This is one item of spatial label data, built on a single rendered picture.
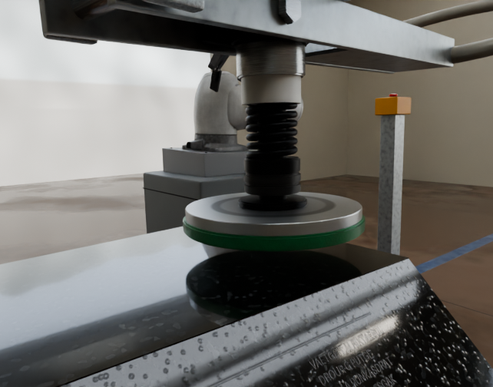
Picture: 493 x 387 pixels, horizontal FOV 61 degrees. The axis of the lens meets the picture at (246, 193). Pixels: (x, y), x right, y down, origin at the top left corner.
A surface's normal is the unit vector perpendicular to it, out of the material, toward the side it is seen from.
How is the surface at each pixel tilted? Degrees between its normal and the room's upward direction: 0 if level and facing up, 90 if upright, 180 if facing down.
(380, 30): 90
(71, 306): 0
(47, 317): 0
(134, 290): 0
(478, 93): 90
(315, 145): 90
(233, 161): 90
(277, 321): 45
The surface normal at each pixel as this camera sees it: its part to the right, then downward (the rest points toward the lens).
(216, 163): 0.63, 0.11
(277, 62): 0.14, 0.15
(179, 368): 0.41, -0.62
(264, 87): -0.26, 0.15
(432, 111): -0.77, 0.11
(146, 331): -0.02, -0.99
